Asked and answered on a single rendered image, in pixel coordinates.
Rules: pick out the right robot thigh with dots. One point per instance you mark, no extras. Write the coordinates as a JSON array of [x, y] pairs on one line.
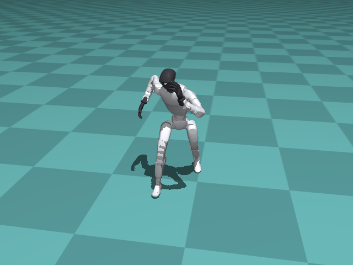
[[164, 136]]

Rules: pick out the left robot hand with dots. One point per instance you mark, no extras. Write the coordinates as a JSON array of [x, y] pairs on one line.
[[177, 89]]

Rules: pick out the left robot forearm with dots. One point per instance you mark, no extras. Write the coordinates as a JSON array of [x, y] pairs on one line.
[[194, 109]]

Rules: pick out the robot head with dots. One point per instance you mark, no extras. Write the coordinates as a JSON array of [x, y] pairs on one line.
[[167, 76]]

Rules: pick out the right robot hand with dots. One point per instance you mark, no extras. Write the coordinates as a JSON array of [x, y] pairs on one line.
[[143, 102]]

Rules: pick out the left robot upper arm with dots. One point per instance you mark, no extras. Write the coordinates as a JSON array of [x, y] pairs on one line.
[[191, 96]]

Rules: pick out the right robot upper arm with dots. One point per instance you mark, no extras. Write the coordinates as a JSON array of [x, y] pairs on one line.
[[156, 85]]

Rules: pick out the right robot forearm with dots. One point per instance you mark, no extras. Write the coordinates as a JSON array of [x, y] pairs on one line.
[[149, 89]]

